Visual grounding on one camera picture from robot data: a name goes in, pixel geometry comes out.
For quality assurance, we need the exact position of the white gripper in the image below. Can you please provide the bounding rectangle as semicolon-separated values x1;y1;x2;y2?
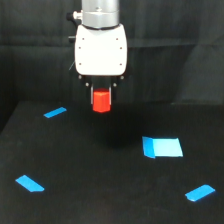
69;24;128;105

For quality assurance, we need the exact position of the red hexagonal block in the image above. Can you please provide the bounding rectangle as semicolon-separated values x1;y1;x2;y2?
93;89;110;113

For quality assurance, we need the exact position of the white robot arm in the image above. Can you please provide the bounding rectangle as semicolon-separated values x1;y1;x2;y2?
66;0;128;113

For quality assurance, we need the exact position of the blue tape strip far left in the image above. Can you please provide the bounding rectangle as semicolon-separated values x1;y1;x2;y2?
43;107;67;118

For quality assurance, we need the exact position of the blue tape strip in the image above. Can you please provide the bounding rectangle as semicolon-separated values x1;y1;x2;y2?
16;175;44;192
43;107;67;118
185;184;215;202

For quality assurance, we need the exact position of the light blue paper square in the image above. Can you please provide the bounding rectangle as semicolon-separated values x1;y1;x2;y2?
142;137;183;159

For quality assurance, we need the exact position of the black backdrop curtain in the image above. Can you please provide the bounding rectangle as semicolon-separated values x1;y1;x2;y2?
0;0;224;131

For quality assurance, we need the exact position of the blue tape strip near left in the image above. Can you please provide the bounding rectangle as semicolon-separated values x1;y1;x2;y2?
16;175;44;192

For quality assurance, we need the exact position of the blue tape strip near right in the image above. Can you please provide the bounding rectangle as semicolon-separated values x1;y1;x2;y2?
185;184;215;202

